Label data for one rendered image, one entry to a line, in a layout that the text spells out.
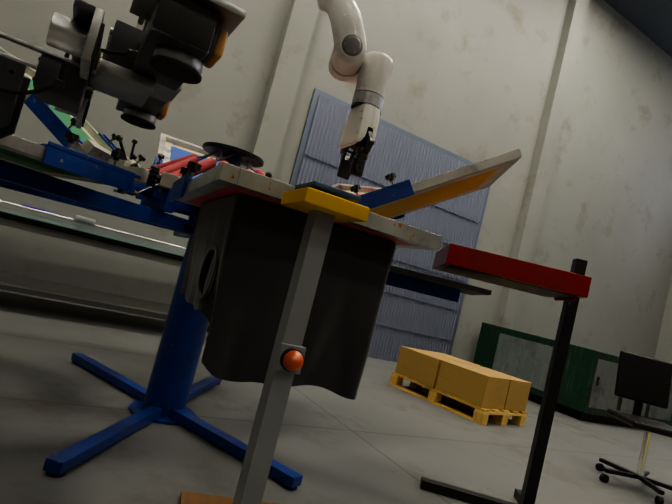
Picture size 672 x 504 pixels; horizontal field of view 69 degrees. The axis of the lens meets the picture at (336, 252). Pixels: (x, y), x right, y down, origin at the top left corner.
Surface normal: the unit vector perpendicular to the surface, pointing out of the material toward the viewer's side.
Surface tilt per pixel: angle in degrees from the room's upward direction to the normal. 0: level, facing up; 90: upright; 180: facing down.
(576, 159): 90
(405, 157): 90
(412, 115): 90
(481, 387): 90
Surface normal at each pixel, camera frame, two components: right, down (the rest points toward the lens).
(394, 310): 0.48, 0.06
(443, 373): -0.75, -0.24
